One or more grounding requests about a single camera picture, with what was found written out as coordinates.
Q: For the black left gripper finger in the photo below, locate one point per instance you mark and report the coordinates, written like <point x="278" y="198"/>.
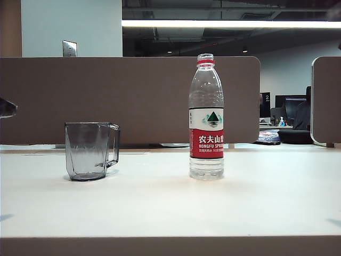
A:
<point x="7" y="108"/>

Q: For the clear Nongfu Spring water bottle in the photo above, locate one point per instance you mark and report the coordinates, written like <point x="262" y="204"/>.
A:
<point x="206" y="141"/>

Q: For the blue spray bottle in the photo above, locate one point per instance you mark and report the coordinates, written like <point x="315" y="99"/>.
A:
<point x="282" y="121"/>

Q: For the wide brown desk partition panel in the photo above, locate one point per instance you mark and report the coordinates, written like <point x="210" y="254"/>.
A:
<point x="133" y="98"/>

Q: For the long ceiling light strip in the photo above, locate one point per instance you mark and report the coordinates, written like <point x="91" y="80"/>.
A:
<point x="229" y="23"/>

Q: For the black sign with number two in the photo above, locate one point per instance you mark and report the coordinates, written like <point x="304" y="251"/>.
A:
<point x="265" y="104"/>

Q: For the blue patterned cushion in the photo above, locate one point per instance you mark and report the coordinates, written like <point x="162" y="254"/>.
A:
<point x="267" y="137"/>

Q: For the black computer monitor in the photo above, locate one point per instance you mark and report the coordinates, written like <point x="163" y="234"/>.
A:
<point x="290" y="105"/>

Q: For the black round cushion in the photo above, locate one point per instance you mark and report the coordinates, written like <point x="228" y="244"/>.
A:
<point x="294" y="136"/>

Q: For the black office chair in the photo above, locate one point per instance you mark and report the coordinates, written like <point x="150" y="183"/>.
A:
<point x="302" y="114"/>

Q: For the brown partition panel white edge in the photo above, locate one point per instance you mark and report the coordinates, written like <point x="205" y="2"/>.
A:
<point x="326" y="101"/>

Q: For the metal wall switch plate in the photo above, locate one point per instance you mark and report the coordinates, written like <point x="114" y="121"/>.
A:
<point x="69" y="48"/>

